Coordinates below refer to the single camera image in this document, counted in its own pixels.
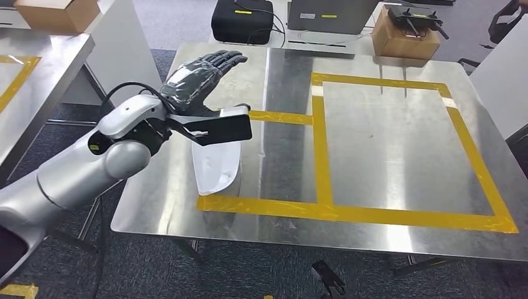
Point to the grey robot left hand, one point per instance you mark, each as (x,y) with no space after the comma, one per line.
(194,82)

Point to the white curved plastic part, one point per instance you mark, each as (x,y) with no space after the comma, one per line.
(214,169)

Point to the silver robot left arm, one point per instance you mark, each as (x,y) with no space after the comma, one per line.
(74,173)

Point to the stainless steel workbench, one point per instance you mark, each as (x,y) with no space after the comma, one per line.
(371,144)

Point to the black carry case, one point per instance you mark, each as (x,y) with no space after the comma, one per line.
(241,27)

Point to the white partition panel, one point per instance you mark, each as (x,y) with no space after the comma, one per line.
(119,45)

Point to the white desk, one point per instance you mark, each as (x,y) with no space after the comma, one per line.
(321,43)

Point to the brown cardboard box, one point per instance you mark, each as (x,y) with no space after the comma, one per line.
(406,45)
(57,14)

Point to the steel side table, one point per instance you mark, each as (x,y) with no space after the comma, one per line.
(41,62)

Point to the yellow tape strip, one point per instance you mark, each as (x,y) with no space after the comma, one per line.
(18,78)

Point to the black remote controller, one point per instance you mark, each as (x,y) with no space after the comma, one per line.
(414,17)

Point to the yellow floor tape mark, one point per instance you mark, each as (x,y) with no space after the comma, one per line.
(16,291)

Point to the white table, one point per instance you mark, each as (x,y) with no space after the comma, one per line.
(503,86)

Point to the black office chair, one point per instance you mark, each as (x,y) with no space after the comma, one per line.
(505,22)

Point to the small yellow tape frame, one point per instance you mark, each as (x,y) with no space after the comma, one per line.
(255,205)

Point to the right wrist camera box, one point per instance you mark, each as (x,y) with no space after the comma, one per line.
(330,278)

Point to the large yellow tape frame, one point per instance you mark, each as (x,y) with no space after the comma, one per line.
(412,216)

